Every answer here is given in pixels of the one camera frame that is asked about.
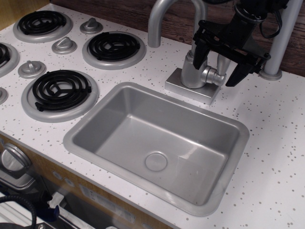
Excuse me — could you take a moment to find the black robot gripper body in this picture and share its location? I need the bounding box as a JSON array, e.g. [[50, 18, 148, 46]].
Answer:
[[193, 20, 271, 73]]

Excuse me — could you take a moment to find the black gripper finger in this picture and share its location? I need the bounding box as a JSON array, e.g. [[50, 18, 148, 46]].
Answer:
[[193, 40, 210, 70], [225, 63, 250, 87]]

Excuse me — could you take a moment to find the silver faucet lever handle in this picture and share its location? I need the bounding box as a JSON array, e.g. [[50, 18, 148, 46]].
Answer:
[[202, 54, 231, 86]]

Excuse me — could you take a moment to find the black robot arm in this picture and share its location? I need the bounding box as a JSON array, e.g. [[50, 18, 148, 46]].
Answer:
[[193, 0, 288, 87]]

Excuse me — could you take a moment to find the grey vertical support pole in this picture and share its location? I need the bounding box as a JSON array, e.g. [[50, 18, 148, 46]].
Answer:
[[259, 0, 303, 81]]

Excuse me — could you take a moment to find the silver toy faucet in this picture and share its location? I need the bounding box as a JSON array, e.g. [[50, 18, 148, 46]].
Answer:
[[148, 0, 221, 105]]

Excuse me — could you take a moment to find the back right stove burner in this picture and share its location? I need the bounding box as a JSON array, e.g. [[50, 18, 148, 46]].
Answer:
[[82, 31, 146, 70]]

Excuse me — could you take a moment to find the grey toy sink basin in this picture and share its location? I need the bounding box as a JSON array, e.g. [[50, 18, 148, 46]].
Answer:
[[63, 82, 249, 217]]

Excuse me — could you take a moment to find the silver knob back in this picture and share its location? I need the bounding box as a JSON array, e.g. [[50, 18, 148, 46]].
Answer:
[[80, 18, 103, 34]]

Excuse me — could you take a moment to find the silver knob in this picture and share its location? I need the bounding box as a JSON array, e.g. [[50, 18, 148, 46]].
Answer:
[[18, 61, 46, 79], [51, 37, 77, 55], [80, 18, 103, 34]]

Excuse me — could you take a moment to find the silver knob middle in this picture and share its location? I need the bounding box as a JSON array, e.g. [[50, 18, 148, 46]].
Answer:
[[51, 37, 77, 55]]

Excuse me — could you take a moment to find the front right stove burner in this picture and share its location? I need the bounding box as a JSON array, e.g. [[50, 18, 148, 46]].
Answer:
[[21, 70, 99, 123]]

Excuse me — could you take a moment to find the back left stove burner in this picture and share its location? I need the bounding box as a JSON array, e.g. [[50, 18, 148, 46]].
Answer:
[[13, 10, 73, 43]]

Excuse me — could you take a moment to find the silver knob front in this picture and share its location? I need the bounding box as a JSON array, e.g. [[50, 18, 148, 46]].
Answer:
[[18, 61, 46, 79]]

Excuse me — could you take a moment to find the left edge stove burner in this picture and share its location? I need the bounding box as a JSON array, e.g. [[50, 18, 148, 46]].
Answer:
[[0, 43, 20, 77]]

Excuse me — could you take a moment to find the silver knob left edge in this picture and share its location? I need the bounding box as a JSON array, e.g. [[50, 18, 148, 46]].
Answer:
[[0, 87, 8, 104]]

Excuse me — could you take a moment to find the silver oven dial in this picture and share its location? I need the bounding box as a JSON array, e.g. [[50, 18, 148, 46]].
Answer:
[[0, 143, 31, 179]]

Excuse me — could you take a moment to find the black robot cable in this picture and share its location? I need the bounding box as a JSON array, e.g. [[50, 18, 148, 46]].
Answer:
[[259, 4, 284, 39]]

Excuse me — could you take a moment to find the silver oven door handle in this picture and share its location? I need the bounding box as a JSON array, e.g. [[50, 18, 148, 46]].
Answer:
[[0, 170, 36, 193]]

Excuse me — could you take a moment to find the black cable front left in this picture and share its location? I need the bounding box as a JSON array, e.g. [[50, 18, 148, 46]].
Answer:
[[0, 194, 38, 226]]

